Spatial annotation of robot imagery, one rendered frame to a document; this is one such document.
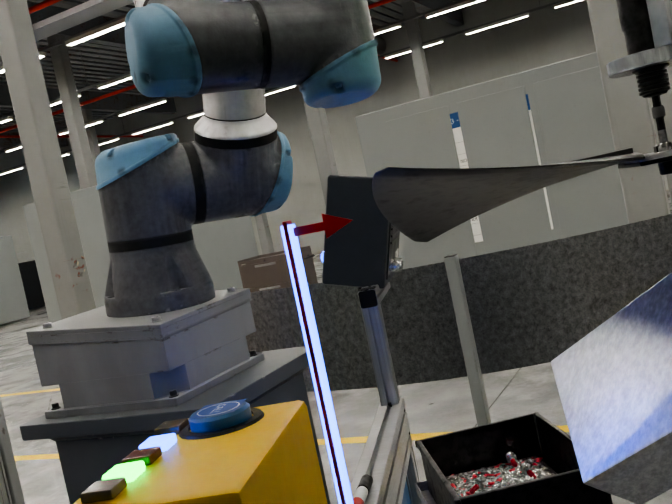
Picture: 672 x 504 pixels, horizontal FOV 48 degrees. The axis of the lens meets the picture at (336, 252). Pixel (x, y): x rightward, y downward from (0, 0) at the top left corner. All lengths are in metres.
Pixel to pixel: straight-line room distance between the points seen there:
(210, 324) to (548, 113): 6.03
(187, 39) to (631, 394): 0.47
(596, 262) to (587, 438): 1.99
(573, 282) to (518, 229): 4.36
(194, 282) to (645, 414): 0.61
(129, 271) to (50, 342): 0.14
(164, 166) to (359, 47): 0.43
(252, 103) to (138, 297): 0.30
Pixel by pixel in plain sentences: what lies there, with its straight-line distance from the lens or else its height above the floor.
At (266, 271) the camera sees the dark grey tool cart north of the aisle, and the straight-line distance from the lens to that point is 7.61.
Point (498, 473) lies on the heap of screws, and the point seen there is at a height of 0.83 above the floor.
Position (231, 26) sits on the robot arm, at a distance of 0.66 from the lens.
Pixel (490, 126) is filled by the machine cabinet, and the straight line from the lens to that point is 7.01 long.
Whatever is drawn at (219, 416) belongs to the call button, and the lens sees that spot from 0.49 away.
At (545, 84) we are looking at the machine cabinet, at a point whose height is 1.89.
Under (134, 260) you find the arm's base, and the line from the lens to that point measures 1.04.
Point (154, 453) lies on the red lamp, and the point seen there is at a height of 1.08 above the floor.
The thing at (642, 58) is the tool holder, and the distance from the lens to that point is 0.70.
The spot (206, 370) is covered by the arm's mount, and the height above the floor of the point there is 1.02.
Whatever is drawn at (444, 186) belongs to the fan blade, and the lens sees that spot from 0.68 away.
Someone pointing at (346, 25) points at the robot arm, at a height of 1.35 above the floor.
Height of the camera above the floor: 1.19
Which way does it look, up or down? 3 degrees down
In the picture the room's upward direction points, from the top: 12 degrees counter-clockwise
